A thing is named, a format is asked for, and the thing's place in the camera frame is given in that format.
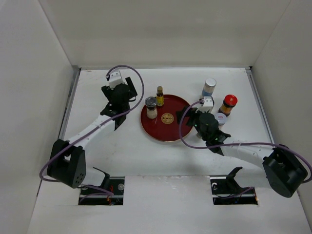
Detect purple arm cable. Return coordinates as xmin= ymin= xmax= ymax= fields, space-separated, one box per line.
xmin=178 ymin=100 xmax=312 ymax=183
xmin=39 ymin=64 xmax=145 ymax=198

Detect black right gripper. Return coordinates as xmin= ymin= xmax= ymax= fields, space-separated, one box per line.
xmin=176 ymin=106 xmax=209 ymax=141

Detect red cap sauce jar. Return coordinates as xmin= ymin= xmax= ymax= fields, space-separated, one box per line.
xmin=218 ymin=94 xmax=238 ymax=116

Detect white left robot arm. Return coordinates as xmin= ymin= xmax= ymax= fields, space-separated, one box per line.
xmin=46 ymin=73 xmax=137 ymax=195

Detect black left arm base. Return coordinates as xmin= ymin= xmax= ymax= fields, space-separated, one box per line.
xmin=78 ymin=167 xmax=125 ymax=206

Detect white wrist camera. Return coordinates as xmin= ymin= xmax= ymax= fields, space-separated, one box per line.
xmin=106 ymin=70 xmax=123 ymax=89
xmin=198 ymin=96 xmax=215 ymax=113

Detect white lid small jar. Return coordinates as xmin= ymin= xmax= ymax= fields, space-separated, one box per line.
xmin=214 ymin=113 xmax=227 ymax=126

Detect red round tray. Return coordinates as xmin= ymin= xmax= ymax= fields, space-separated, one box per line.
xmin=140 ymin=94 xmax=189 ymax=142

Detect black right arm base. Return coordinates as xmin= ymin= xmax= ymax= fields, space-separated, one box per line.
xmin=210 ymin=167 xmax=258 ymax=205

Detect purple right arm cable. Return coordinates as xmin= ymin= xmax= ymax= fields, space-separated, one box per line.
xmin=178 ymin=100 xmax=312 ymax=183

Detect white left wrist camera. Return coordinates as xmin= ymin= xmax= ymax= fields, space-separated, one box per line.
xmin=106 ymin=70 xmax=123 ymax=89

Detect small yellow label bottle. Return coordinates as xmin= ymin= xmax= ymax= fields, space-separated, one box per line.
xmin=156 ymin=86 xmax=164 ymax=107

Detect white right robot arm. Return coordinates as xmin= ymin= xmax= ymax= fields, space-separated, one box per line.
xmin=176 ymin=106 xmax=308 ymax=197

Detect blue label granule bottle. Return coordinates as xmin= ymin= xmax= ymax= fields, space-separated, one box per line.
xmin=201 ymin=78 xmax=216 ymax=97

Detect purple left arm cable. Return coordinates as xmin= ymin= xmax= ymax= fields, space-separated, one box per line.
xmin=39 ymin=64 xmax=145 ymax=198

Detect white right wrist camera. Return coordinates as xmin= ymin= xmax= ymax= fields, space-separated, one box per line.
xmin=198 ymin=96 xmax=215 ymax=113

